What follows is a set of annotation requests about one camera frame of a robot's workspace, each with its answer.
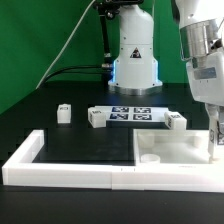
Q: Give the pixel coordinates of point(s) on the AprilTag marker sheet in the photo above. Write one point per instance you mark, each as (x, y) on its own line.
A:
(133, 114)

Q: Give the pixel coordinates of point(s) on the white U-shaped fence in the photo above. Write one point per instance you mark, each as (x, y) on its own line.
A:
(22, 170)

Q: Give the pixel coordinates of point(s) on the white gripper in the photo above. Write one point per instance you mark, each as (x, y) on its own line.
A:
(207, 85)

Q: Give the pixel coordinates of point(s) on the white square tabletop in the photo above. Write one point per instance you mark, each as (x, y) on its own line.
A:
(167, 147)

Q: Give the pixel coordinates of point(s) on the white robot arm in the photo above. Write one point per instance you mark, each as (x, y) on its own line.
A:
(201, 29)

